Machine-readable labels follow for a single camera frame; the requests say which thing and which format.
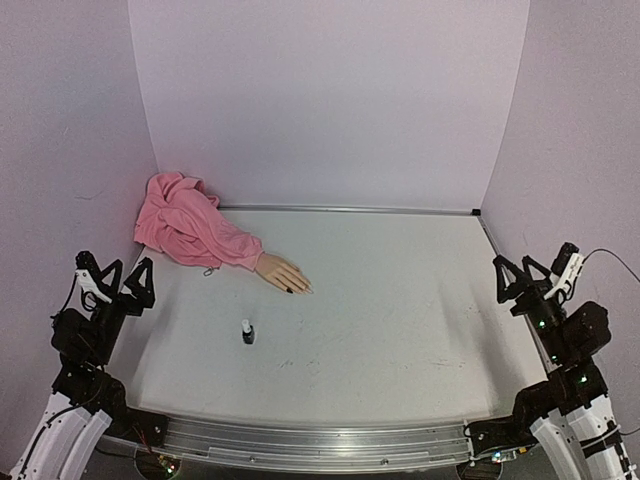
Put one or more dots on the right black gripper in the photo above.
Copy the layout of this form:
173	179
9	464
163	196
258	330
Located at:
523	295

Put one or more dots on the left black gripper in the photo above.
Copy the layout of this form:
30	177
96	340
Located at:
143	298

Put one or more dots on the black nail polish bottle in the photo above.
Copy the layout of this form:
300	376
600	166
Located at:
248	337

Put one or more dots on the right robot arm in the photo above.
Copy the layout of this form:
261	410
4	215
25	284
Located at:
570	413

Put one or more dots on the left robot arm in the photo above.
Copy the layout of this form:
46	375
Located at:
75	375

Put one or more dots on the pink hoodie sleeve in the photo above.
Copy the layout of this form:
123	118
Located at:
178	218

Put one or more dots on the mannequin hand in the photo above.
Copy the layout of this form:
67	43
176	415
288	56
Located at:
282	274

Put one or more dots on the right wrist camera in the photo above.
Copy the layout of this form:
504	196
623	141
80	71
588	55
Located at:
565	272

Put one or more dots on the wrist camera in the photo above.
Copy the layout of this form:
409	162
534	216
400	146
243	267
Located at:
95	291
565	272

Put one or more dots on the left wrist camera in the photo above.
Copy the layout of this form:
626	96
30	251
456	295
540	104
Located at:
95	291

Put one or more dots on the aluminium front rail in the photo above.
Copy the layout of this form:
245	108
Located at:
300	449

